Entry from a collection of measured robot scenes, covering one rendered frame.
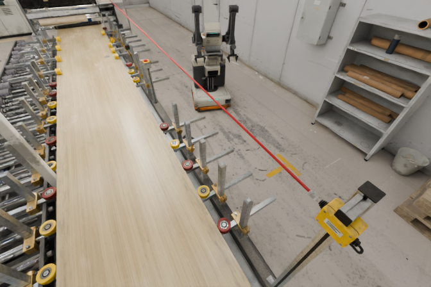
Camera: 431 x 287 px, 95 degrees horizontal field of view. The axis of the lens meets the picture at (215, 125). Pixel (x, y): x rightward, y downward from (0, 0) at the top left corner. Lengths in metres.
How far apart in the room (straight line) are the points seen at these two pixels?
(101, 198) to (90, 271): 0.40
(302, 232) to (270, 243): 0.36
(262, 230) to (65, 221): 1.65
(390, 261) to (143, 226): 2.19
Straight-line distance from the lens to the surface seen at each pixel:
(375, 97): 3.46
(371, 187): 0.56
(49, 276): 1.43
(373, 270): 2.55
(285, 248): 2.27
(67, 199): 1.63
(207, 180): 1.65
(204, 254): 1.23
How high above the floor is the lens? 2.08
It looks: 41 degrees down
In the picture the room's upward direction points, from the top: 1 degrees clockwise
